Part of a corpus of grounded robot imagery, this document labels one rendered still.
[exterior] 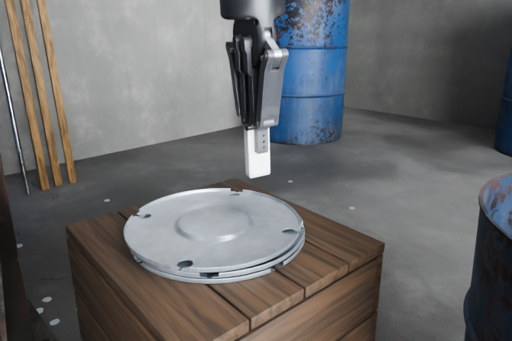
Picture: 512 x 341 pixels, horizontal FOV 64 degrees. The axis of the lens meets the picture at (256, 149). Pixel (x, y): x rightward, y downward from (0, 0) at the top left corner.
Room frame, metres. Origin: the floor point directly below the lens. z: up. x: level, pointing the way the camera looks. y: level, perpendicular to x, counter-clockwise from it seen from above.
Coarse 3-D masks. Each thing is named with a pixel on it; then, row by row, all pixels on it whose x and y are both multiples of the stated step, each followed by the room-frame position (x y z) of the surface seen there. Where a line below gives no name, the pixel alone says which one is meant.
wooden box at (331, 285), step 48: (96, 240) 0.61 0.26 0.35; (336, 240) 0.61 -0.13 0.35; (96, 288) 0.55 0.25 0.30; (144, 288) 0.48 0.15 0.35; (192, 288) 0.48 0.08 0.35; (240, 288) 0.48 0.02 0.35; (288, 288) 0.48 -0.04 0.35; (336, 288) 0.52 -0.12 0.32; (96, 336) 0.58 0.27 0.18; (144, 336) 0.42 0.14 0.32; (192, 336) 0.39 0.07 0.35; (240, 336) 0.41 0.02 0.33; (288, 336) 0.46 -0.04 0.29; (336, 336) 0.53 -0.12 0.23
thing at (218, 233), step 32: (192, 192) 0.76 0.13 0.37; (224, 192) 0.77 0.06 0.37; (256, 192) 0.75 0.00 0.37; (128, 224) 0.63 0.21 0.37; (160, 224) 0.63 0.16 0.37; (192, 224) 0.62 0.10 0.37; (224, 224) 0.62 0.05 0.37; (256, 224) 0.63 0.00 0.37; (288, 224) 0.63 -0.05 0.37; (160, 256) 0.53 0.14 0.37; (192, 256) 0.53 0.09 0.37; (224, 256) 0.53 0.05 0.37; (256, 256) 0.53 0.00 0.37
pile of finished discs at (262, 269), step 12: (144, 216) 0.67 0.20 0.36; (300, 228) 0.63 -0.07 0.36; (300, 240) 0.58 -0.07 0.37; (132, 252) 0.56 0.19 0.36; (288, 252) 0.55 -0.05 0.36; (144, 264) 0.52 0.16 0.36; (180, 264) 0.52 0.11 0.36; (192, 264) 0.52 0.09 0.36; (264, 264) 0.51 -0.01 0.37; (168, 276) 0.50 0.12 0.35; (180, 276) 0.49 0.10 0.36; (192, 276) 0.49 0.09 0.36; (204, 276) 0.49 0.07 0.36; (216, 276) 0.49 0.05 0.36; (228, 276) 0.49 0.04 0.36; (240, 276) 0.49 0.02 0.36; (252, 276) 0.50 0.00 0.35
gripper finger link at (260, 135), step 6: (264, 120) 0.48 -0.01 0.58; (270, 120) 0.48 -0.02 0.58; (258, 132) 0.49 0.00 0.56; (264, 132) 0.50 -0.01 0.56; (258, 138) 0.49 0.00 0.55; (264, 138) 0.50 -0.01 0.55; (258, 144) 0.50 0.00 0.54; (264, 144) 0.50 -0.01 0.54; (258, 150) 0.50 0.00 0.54; (264, 150) 0.50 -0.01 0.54
